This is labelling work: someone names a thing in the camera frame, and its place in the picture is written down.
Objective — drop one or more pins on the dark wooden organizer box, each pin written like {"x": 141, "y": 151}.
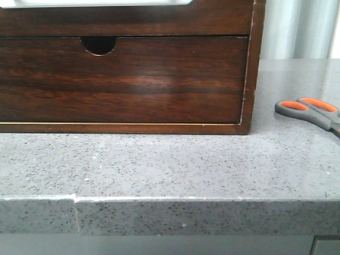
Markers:
{"x": 98, "y": 24}

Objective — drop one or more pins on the grey cabinet door panel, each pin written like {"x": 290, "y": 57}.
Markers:
{"x": 326, "y": 244}

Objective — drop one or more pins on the grey cabinet front below counter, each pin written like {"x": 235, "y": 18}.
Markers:
{"x": 78, "y": 244}

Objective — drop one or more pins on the dark wooden drawer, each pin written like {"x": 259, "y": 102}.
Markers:
{"x": 143, "y": 79}

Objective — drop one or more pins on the grey orange handled scissors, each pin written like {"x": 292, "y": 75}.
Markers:
{"x": 315, "y": 111}

